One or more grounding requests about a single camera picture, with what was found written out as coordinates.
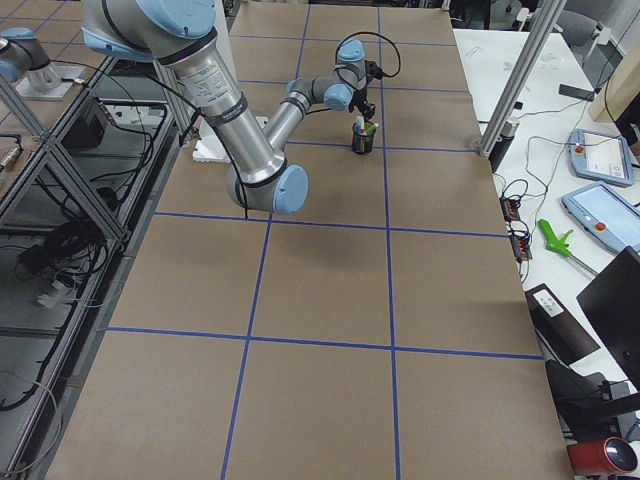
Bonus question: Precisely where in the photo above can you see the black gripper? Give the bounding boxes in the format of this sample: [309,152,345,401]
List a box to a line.
[349,60,384,116]

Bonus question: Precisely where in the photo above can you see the far blue teach pendant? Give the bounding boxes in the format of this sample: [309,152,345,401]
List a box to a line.
[568,129,635,187]

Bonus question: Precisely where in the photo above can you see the black box white label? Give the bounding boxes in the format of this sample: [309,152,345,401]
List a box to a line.
[525,284,599,365]

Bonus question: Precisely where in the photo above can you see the blue teach pendant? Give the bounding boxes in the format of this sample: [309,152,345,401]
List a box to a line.
[561,181,639,253]
[568,129,635,187]

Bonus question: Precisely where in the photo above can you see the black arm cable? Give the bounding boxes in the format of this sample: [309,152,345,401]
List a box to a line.
[177,31,402,221]

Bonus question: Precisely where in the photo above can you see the green plastic tool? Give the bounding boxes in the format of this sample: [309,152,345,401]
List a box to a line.
[537,219,574,258]

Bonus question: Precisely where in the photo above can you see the aluminium frame post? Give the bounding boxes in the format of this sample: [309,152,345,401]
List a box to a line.
[477,0,566,157]

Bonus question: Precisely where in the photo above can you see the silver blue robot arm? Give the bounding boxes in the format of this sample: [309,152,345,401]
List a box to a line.
[82,0,385,215]
[1,27,84,100]

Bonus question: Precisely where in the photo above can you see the near blue teach pendant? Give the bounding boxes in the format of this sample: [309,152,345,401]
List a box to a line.
[561,181,639,253]

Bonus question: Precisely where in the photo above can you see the black smartphone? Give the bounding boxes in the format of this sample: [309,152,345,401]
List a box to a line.
[558,84,596,102]

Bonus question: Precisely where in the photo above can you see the black computer monitor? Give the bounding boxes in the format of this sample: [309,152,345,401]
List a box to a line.
[577,247,639,388]

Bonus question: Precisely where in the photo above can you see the black mesh pen cup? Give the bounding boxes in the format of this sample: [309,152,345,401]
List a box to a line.
[351,123,376,155]

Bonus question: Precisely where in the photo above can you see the green highlighter pen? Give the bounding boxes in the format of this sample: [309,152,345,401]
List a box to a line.
[365,123,379,136]

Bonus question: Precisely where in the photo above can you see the orange black usb hub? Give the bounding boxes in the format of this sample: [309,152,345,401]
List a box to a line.
[499,196,532,263]

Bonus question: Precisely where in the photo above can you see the red thermos bottle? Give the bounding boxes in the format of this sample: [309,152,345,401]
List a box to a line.
[567,437,639,476]

